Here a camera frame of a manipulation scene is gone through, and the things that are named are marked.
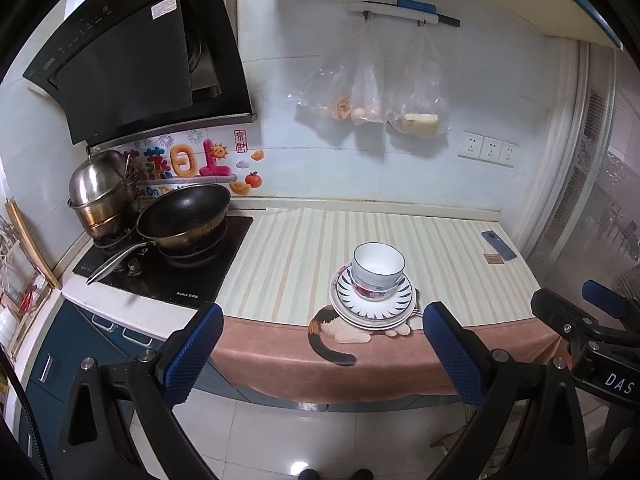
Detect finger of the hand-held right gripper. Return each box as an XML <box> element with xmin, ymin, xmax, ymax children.
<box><xmin>530</xmin><ymin>287</ymin><xmax>595</xmax><ymax>347</ymax></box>
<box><xmin>581</xmin><ymin>280</ymin><xmax>640</xmax><ymax>331</ymax></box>

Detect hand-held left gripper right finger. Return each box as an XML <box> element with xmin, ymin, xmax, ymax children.
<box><xmin>422</xmin><ymin>301</ymin><xmax>590</xmax><ymax>480</ymax></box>

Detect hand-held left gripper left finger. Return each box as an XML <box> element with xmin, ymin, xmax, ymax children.
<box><xmin>57</xmin><ymin>302</ymin><xmax>225</xmax><ymax>480</ymax></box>

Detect white plate with blue leaves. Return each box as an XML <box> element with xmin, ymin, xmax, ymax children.
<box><xmin>334</xmin><ymin>263</ymin><xmax>416</xmax><ymax>319</ymax></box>

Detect white bowl with printed outside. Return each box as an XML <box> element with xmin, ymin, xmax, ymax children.
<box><xmin>351</xmin><ymin>267</ymin><xmax>405</xmax><ymax>302</ymax></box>

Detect white bowl with dark rim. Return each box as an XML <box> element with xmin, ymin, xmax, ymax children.
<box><xmin>351</xmin><ymin>242</ymin><xmax>406</xmax><ymax>288</ymax></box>

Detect black gas stove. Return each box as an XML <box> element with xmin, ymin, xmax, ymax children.
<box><xmin>72</xmin><ymin>215</ymin><xmax>255</xmax><ymax>311</ymax></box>

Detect dark blue phone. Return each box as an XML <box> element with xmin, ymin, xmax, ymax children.
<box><xmin>481</xmin><ymin>230</ymin><xmax>518</xmax><ymax>262</ymax></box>

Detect glass sliding door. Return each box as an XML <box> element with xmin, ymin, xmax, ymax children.
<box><xmin>525</xmin><ymin>40</ymin><xmax>640</xmax><ymax>311</ymax></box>

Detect dark blue base cabinet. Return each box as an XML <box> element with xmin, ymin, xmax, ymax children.
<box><xmin>15</xmin><ymin>300</ymin><xmax>301</xmax><ymax>461</ymax></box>

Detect striped cloth with pink border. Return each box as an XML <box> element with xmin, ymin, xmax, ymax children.
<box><xmin>210</xmin><ymin>205</ymin><xmax>561</xmax><ymax>403</ymax></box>

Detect black wok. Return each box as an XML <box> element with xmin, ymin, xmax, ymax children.
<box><xmin>86</xmin><ymin>183</ymin><xmax>233</xmax><ymax>286</ymax></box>

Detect stainless steel pot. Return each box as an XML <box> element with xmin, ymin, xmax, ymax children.
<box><xmin>67</xmin><ymin>149</ymin><xmax>143</xmax><ymax>241</ymax></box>

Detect wooden board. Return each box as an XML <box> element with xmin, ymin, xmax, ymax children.
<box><xmin>5</xmin><ymin>200</ymin><xmax>63</xmax><ymax>291</ymax></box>

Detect clear plastic bag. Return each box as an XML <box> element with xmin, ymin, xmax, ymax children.
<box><xmin>387</xmin><ymin>25</ymin><xmax>451</xmax><ymax>138</ymax></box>
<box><xmin>295</xmin><ymin>25</ymin><xmax>362</xmax><ymax>121</ymax></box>
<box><xmin>350</xmin><ymin>20</ymin><xmax>387</xmax><ymax>126</ymax></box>

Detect black range hood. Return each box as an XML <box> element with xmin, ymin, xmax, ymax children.
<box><xmin>22</xmin><ymin>0</ymin><xmax>258</xmax><ymax>146</ymax></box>

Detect colourful wall sticker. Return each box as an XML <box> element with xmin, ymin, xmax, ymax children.
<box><xmin>117</xmin><ymin>130</ymin><xmax>263</xmax><ymax>198</ymax></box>

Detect white wall hook rail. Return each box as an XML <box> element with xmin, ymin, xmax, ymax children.
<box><xmin>348</xmin><ymin>1</ymin><xmax>461</xmax><ymax>28</ymax></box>

